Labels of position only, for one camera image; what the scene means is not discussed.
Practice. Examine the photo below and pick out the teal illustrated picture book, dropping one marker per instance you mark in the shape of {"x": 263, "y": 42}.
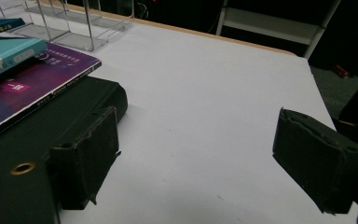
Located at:
{"x": 9, "y": 51}

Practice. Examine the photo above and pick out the black book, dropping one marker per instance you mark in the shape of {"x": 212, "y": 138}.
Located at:
{"x": 59, "y": 124}

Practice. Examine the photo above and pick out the dark blue picture book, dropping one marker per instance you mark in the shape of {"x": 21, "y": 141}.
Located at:
{"x": 0, "y": 26}

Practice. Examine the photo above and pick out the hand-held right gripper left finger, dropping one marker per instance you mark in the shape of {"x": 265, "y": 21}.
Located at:
{"x": 88, "y": 161}

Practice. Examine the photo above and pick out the white metal stand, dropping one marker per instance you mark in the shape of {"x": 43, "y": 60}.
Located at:
{"x": 267, "y": 25}

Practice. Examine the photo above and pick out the small red object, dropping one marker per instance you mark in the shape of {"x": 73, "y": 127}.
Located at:
{"x": 341, "y": 71}

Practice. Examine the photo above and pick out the clear acrylic book rack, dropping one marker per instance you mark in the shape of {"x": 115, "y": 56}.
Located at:
{"x": 80, "y": 42}

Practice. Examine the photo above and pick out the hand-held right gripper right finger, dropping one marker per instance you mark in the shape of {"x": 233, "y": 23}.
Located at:
{"x": 317, "y": 161}

